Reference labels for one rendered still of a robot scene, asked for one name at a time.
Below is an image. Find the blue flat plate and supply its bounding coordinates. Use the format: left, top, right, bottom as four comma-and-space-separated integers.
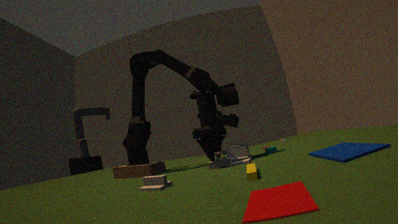
308, 142, 390, 163

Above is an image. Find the yellow rectangular bar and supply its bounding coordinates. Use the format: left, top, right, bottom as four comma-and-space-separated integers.
246, 163, 258, 182

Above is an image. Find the teal rectangular block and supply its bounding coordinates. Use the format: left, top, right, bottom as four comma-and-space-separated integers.
265, 146, 277, 154

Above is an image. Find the red flat plate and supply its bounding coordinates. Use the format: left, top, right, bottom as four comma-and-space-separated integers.
242, 181, 319, 224

